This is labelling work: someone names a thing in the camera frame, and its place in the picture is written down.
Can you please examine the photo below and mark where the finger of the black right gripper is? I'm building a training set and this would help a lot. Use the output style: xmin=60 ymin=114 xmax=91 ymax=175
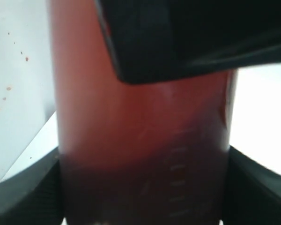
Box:
xmin=95 ymin=0 xmax=281 ymax=84

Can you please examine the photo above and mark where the white paper backdrop sheet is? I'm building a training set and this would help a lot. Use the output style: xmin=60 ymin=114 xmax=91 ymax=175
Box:
xmin=0 ymin=0 xmax=55 ymax=182

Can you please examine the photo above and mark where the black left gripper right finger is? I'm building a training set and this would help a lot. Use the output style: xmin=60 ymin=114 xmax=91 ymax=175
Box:
xmin=222 ymin=147 xmax=281 ymax=225

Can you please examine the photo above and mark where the red sauce squeeze bottle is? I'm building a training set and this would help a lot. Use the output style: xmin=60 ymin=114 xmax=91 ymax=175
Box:
xmin=48 ymin=0 xmax=238 ymax=225

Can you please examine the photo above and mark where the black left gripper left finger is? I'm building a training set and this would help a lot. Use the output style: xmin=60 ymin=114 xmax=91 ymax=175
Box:
xmin=0 ymin=148 xmax=64 ymax=225

